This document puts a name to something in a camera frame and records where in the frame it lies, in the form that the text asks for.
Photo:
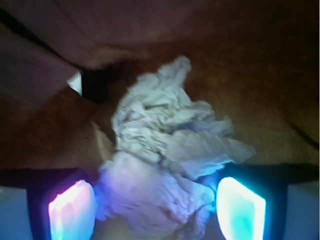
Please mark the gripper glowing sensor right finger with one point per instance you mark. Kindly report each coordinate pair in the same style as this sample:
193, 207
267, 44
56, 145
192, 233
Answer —
269, 202

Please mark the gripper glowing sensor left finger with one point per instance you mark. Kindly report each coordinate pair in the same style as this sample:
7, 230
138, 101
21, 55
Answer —
46, 204

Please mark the white paper ball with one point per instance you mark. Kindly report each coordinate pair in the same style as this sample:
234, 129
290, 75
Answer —
168, 147

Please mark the brown paper bag bin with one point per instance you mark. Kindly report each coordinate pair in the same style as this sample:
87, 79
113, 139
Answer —
254, 61

